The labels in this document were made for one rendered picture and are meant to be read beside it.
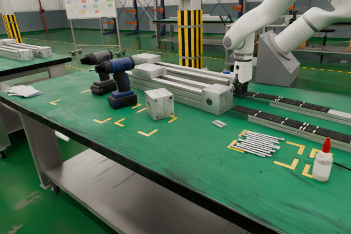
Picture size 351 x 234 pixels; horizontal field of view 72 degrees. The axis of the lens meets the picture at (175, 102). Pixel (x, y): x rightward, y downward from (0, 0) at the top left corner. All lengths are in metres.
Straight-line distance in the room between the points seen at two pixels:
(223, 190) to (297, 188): 0.18
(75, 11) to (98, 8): 0.70
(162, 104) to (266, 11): 0.53
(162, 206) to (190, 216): 0.16
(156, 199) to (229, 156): 0.76
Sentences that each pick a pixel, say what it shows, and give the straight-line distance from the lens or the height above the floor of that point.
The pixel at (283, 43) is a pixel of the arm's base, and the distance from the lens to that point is 1.46.
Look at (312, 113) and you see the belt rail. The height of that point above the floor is 0.79.
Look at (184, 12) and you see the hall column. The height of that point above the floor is 1.06.
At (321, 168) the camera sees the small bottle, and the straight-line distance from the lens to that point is 0.71.
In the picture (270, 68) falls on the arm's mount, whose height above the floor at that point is 0.87.
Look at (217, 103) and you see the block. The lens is 0.99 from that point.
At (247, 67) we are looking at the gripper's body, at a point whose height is 0.93.
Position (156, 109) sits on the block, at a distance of 0.96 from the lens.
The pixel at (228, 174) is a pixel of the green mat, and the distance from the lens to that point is 0.69.
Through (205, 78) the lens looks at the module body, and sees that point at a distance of 1.24.
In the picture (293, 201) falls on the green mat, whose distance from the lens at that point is 0.66.
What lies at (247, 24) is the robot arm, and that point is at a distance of 1.02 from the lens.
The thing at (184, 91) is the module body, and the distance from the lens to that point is 1.10.
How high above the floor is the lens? 1.21
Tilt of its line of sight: 22 degrees down
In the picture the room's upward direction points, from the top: 3 degrees counter-clockwise
